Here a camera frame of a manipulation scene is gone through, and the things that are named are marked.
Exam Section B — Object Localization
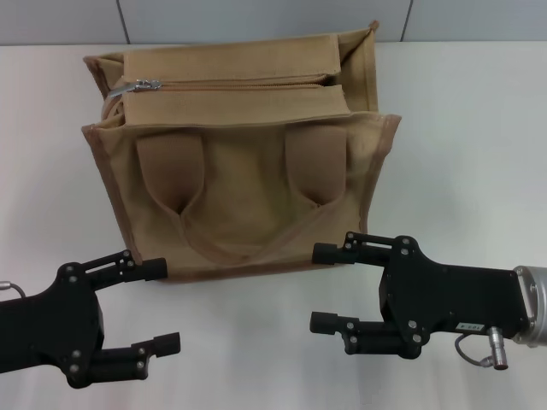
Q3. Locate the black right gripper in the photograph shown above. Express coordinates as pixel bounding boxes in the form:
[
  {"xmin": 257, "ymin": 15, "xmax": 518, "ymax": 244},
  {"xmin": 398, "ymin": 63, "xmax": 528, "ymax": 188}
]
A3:
[{"xmin": 309, "ymin": 231, "xmax": 534, "ymax": 360}]

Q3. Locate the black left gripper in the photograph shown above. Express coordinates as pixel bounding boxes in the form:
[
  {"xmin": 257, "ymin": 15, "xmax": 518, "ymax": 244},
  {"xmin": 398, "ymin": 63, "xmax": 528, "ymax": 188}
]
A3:
[{"xmin": 0, "ymin": 249, "xmax": 183, "ymax": 390}]

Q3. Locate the khaki canvas food bag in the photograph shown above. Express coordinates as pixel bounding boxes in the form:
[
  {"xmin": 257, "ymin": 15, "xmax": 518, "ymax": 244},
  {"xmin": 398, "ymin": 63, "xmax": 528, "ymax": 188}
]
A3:
[{"xmin": 80, "ymin": 19, "xmax": 403, "ymax": 284}]

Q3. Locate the silver metal zipper pull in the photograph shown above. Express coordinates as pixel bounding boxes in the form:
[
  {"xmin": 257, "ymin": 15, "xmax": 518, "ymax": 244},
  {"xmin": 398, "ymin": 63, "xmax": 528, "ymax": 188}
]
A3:
[{"xmin": 109, "ymin": 79, "xmax": 164, "ymax": 100}]

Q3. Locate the left gripper cable with plug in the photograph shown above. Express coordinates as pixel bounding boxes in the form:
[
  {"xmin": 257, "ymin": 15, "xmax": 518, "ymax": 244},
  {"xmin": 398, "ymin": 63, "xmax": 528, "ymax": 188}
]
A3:
[{"xmin": 0, "ymin": 279, "xmax": 28, "ymax": 301}]

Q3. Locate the gripper cable with plug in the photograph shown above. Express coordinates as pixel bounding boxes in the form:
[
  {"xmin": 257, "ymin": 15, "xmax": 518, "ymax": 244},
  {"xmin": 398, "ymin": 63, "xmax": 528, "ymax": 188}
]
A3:
[
  {"xmin": 0, "ymin": 279, "xmax": 28, "ymax": 301},
  {"xmin": 453, "ymin": 325, "xmax": 509, "ymax": 370}
]

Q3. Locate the right gripper cable with plug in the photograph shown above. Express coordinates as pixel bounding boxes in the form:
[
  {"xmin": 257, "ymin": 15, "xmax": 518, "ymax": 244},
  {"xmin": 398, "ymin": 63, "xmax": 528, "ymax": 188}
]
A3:
[{"xmin": 453, "ymin": 325, "xmax": 509, "ymax": 370}]

